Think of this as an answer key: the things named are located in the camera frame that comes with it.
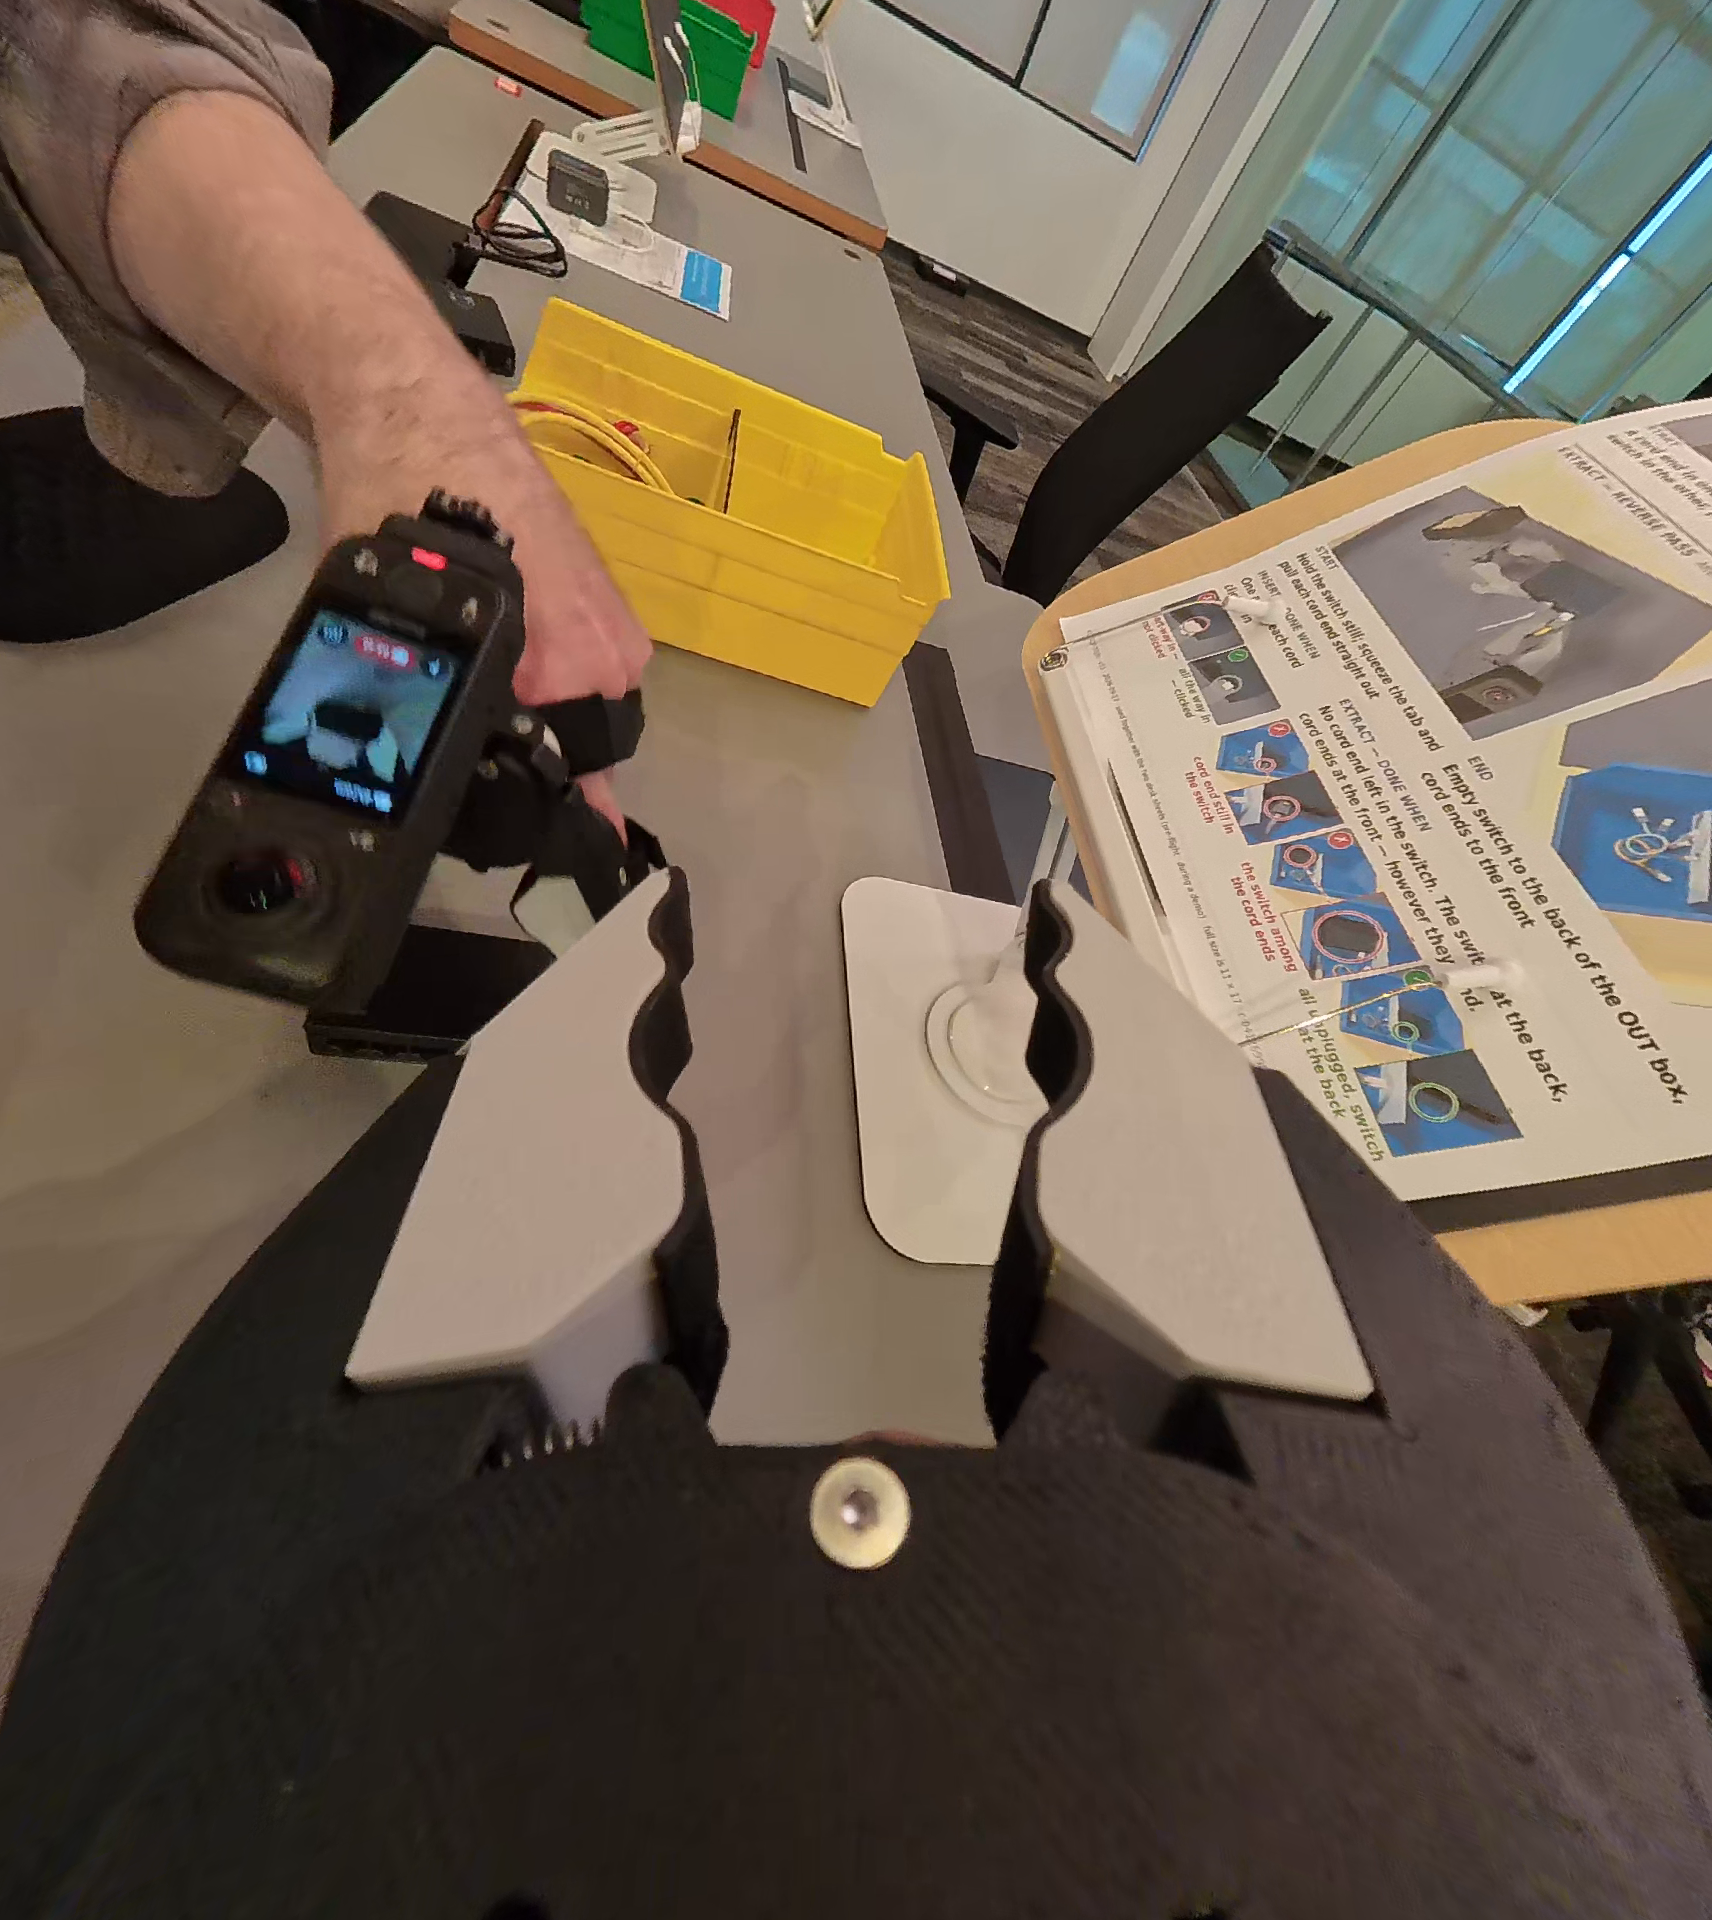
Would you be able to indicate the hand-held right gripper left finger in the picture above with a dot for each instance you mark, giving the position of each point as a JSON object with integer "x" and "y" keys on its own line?
{"x": 526, "y": 1201}

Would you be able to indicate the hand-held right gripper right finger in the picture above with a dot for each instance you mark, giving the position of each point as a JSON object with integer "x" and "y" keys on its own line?
{"x": 1171, "y": 1201}

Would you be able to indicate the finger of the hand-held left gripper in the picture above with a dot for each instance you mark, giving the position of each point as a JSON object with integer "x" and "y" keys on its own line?
{"x": 552, "y": 912}

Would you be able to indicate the yellow plastic bin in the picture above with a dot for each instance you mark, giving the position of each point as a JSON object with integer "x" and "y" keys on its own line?
{"x": 797, "y": 601}

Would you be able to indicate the person's left forearm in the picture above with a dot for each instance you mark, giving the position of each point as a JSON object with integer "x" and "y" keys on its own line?
{"x": 286, "y": 301}

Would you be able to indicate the person's left hand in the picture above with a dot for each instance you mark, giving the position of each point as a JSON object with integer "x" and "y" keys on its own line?
{"x": 578, "y": 630}

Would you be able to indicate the white document stand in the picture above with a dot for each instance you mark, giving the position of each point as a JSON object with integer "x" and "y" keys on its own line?
{"x": 895, "y": 1170}

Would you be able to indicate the instruction sheet on stand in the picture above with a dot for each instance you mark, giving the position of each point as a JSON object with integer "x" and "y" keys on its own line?
{"x": 1621, "y": 1253}

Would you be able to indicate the black bin divider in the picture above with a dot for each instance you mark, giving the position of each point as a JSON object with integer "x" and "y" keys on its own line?
{"x": 730, "y": 458}

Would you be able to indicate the printed instruction sheet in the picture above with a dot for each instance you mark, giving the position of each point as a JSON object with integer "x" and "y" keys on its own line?
{"x": 1546, "y": 840}

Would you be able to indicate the black flat device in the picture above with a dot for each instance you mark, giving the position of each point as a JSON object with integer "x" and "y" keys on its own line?
{"x": 445, "y": 292}

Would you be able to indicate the black office chair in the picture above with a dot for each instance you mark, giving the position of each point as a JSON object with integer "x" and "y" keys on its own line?
{"x": 1156, "y": 434}

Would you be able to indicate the grey desk with wooden edge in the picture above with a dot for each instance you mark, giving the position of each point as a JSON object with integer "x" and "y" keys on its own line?
{"x": 797, "y": 165}

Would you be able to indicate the green plastic bin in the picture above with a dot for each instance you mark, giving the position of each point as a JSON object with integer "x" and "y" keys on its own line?
{"x": 631, "y": 44}

